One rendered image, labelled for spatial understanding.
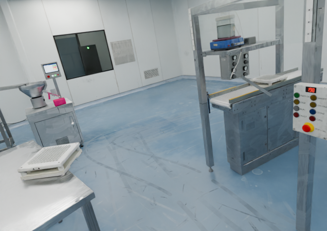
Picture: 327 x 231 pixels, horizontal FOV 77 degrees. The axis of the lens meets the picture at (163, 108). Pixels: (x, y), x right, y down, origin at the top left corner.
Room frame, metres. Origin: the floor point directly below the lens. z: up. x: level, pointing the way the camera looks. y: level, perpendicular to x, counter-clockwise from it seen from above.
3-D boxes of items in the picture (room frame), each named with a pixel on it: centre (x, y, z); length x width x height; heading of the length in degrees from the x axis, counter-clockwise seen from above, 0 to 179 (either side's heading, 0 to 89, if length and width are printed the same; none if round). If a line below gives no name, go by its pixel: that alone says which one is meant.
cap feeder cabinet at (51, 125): (3.19, 1.76, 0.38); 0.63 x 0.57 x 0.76; 121
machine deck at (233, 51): (1.90, -0.77, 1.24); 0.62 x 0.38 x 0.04; 113
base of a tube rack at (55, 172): (1.11, 0.70, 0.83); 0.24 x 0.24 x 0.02; 86
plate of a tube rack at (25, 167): (1.11, 0.70, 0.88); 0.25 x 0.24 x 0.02; 176
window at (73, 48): (6.10, 1.89, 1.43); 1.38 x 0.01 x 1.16; 121
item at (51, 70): (3.42, 1.66, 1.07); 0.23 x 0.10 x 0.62; 121
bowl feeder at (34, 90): (3.21, 1.83, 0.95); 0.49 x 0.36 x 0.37; 121
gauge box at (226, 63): (1.70, -0.64, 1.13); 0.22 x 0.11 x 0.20; 113
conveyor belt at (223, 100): (2.04, -1.12, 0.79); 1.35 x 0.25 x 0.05; 113
